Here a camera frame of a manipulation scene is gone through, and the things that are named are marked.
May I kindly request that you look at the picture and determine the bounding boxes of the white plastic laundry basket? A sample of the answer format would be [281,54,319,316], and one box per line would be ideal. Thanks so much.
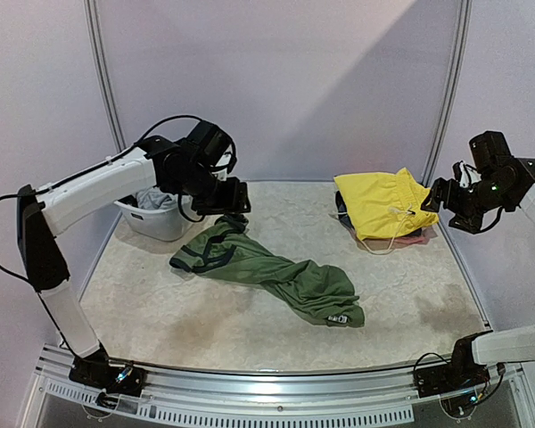
[114,199,193,242]

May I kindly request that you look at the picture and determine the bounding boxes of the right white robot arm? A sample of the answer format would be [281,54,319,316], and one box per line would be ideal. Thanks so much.
[422,156,535,389]

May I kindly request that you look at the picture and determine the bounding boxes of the aluminium frame post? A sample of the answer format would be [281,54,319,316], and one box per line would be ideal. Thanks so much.
[84,0,127,152]
[422,0,473,186]

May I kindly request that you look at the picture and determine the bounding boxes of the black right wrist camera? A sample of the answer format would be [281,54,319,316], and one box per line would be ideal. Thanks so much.
[469,130,512,173]

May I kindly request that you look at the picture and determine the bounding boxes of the folded pink garment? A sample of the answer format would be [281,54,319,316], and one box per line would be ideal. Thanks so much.
[347,228,429,250]

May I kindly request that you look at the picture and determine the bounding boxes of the grey garment in basket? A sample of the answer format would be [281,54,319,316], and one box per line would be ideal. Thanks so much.
[135,187,177,210]

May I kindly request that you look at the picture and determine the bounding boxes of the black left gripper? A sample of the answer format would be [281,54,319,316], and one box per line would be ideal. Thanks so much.
[173,163,252,216]

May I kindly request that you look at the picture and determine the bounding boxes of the folded navy blue garment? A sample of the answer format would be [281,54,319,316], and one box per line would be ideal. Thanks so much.
[334,191,423,239]

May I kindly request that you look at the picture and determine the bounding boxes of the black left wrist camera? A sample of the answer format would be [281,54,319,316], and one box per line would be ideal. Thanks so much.
[186,120,237,174]

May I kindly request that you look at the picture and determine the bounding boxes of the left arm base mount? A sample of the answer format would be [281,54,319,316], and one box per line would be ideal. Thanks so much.
[69,344,148,397]

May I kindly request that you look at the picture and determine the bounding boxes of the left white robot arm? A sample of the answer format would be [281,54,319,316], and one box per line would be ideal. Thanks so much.
[0,112,116,365]

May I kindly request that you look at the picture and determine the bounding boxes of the white drawstring cord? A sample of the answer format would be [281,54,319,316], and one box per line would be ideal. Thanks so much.
[329,204,416,257]

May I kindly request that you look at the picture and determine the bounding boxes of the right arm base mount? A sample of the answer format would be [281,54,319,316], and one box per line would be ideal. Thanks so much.
[412,348,506,405]

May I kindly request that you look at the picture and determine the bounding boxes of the green garment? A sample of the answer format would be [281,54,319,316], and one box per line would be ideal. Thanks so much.
[169,215,366,328]

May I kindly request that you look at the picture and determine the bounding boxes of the right aluminium frame post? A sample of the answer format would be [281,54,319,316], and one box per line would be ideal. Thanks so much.
[422,0,473,186]

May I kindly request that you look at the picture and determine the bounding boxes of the left aluminium frame post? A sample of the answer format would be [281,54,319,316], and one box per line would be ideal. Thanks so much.
[84,0,127,152]

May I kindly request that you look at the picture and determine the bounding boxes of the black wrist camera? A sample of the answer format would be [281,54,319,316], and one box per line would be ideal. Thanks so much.
[186,120,237,174]
[469,130,512,173]

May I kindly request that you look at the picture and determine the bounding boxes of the yellow shorts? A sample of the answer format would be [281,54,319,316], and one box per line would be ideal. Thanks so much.
[334,168,439,240]

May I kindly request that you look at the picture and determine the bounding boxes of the aluminium front rail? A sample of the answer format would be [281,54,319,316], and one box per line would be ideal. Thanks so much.
[18,346,535,427]

